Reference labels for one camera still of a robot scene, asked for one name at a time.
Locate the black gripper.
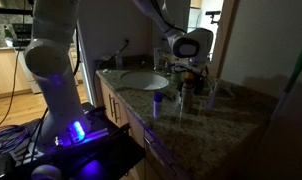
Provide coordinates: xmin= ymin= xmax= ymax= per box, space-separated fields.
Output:
xmin=172 ymin=60 xmax=209 ymax=95

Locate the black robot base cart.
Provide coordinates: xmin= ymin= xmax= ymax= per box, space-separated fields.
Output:
xmin=0 ymin=103 xmax=145 ymax=180

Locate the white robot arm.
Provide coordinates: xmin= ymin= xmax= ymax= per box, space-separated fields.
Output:
xmin=24 ymin=0 xmax=213 ymax=145

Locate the orange capped spray bottle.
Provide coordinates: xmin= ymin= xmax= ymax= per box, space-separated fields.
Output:
xmin=181 ymin=72 xmax=194 ymax=113

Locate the purple capped white tube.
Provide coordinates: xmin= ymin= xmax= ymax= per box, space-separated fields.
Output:
xmin=153 ymin=92 xmax=163 ymax=118

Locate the white oval sink basin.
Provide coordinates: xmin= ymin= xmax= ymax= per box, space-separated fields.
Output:
xmin=120 ymin=71 xmax=169 ymax=90

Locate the wooden framed mirror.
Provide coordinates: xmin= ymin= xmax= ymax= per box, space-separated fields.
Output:
xmin=187 ymin=0 xmax=239 ymax=77

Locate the wooden vanity cabinet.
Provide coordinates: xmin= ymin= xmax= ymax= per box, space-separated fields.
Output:
xmin=100 ymin=79 xmax=176 ymax=180

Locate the green handled mop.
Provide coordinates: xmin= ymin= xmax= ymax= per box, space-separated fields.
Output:
xmin=270 ymin=40 xmax=302 ymax=122

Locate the bundle of cables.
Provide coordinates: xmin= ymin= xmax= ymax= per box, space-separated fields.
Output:
xmin=0 ymin=124 xmax=30 ymax=158

